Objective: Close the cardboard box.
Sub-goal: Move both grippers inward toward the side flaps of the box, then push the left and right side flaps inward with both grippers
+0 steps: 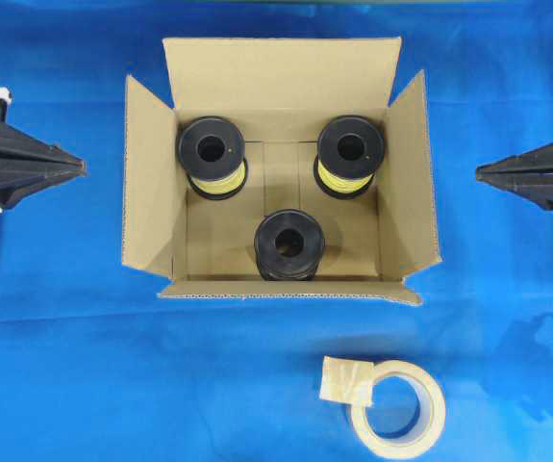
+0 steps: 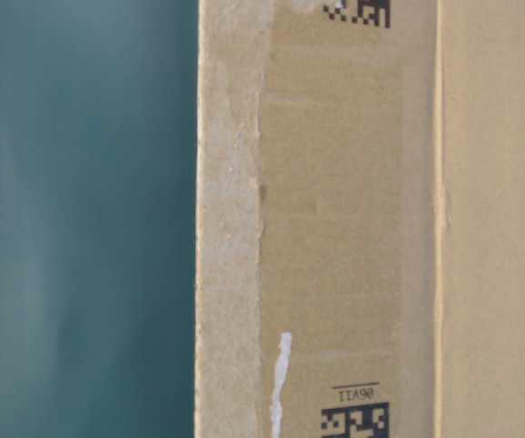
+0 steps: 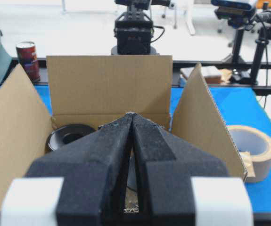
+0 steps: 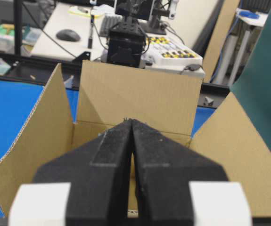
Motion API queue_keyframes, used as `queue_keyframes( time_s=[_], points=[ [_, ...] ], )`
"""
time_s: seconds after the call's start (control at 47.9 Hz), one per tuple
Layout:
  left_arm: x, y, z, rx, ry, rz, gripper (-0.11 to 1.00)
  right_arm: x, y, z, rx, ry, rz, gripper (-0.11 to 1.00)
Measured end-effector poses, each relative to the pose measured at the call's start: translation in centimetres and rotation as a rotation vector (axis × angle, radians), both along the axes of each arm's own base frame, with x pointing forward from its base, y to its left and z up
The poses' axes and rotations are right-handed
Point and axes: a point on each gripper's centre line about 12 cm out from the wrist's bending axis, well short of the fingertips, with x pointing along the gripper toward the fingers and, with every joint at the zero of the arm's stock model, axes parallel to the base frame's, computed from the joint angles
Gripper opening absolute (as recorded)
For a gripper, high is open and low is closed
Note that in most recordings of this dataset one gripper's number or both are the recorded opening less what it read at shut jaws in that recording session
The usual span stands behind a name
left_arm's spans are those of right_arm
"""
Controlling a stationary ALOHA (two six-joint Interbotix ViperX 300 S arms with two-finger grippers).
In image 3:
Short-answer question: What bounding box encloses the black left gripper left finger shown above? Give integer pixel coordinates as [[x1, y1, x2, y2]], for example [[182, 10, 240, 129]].
[[0, 112, 134, 226]]

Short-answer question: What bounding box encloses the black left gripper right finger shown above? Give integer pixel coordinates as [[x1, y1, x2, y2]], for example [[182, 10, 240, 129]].
[[131, 112, 254, 226]]

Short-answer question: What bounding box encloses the brown cardboard box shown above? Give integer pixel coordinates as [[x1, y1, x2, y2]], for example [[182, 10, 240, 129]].
[[0, 55, 249, 212]]

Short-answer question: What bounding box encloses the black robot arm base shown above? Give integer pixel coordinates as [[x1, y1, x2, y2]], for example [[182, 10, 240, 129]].
[[111, 0, 170, 55]]

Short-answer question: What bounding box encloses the black round object in box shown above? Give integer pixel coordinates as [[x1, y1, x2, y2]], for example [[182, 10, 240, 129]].
[[46, 124, 96, 153]]

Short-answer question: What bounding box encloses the small brown box background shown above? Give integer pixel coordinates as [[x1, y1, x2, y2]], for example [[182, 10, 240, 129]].
[[180, 66, 222, 84]]

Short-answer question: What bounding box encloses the beige masking tape roll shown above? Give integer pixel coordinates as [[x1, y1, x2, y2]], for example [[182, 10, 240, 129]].
[[228, 125, 271, 183]]

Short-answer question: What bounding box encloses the blue table cloth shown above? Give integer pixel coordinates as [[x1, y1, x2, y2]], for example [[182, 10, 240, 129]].
[[15, 85, 271, 214]]

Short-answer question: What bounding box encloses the red beverage can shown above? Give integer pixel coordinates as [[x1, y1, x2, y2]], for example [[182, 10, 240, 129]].
[[16, 41, 41, 82]]

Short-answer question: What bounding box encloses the black camera tripod stand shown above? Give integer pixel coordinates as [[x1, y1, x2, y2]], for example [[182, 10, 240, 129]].
[[230, 0, 271, 85]]

